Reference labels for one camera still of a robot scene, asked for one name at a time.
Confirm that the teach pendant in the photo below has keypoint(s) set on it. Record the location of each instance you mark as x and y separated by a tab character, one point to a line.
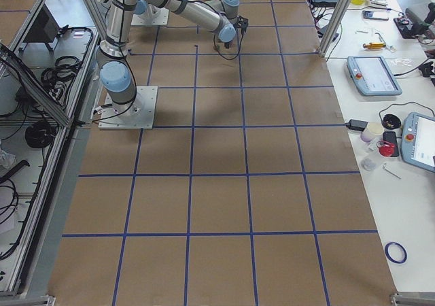
417	146
372	76

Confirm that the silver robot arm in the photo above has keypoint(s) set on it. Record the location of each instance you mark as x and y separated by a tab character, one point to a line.
220	17
145	10

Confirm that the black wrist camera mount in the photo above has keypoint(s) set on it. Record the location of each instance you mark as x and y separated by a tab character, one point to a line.
242	24

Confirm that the near teach pendant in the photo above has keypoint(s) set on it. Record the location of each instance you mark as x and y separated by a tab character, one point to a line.
417	146

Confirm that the yellow handled tool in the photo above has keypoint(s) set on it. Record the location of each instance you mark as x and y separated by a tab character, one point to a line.
374	46

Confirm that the blue tape roll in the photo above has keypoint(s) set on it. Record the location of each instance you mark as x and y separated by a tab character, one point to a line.
395	252

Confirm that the smartphone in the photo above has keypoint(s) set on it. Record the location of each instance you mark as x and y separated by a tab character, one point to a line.
373	15

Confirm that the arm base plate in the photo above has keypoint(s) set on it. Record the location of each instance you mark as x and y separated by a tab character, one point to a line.
139	116
161	20

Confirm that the far teach pendant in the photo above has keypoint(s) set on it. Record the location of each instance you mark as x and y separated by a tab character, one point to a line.
372	76

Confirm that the aluminium frame post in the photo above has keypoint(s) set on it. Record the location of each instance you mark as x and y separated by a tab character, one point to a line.
333	25

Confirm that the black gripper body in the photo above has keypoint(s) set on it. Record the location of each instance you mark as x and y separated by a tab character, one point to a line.
230	43

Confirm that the black power adapter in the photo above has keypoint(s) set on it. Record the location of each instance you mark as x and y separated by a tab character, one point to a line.
356	125

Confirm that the white paper cup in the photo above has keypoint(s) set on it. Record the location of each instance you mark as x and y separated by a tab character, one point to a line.
372	131

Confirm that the red round cap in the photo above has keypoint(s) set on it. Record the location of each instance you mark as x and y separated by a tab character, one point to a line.
386	149

